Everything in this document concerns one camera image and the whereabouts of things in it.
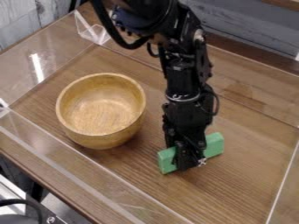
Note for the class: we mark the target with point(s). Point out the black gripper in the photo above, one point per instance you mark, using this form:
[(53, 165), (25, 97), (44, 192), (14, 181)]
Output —
[(186, 118)]

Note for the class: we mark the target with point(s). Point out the green rectangular block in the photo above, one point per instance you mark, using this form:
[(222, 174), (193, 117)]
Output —
[(168, 155)]

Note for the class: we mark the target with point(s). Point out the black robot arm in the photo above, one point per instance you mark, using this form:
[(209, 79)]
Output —
[(168, 24)]

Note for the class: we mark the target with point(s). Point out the brown wooden bowl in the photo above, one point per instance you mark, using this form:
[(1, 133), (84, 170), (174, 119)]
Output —
[(101, 110)]

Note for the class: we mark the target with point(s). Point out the clear acrylic tray walls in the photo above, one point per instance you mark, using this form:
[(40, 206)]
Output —
[(249, 186)]

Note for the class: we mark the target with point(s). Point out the black metal bracket with bolt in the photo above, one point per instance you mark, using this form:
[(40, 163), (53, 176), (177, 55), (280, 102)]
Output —
[(50, 216)]

